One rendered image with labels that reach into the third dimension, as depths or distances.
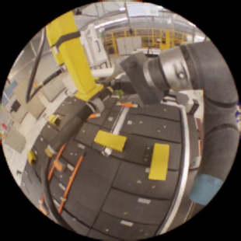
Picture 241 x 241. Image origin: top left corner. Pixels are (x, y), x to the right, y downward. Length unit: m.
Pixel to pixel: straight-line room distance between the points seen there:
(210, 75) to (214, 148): 0.10
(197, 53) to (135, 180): 0.43
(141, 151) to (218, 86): 0.37
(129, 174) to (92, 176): 0.17
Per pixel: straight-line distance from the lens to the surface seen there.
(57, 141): 0.31
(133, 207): 0.43
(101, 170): 0.42
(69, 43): 0.26
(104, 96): 0.34
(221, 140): 0.15
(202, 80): 0.15
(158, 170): 0.38
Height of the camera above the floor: 1.40
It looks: 52 degrees down
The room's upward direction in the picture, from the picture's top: 15 degrees counter-clockwise
